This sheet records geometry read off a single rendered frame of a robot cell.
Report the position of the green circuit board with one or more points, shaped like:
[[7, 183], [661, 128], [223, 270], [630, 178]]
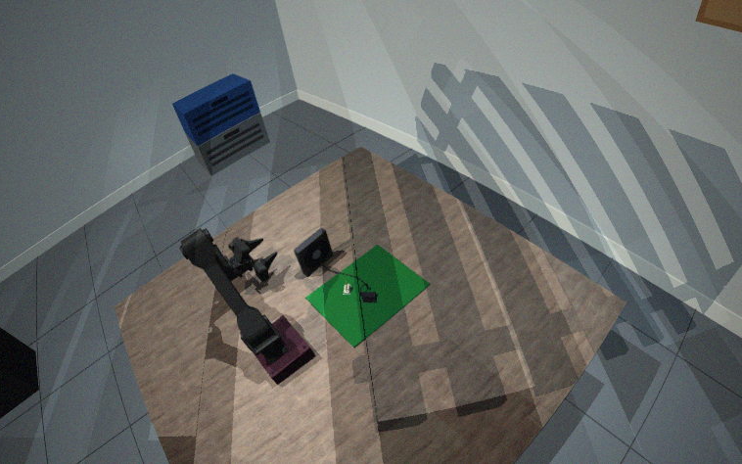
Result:
[[338, 300]]

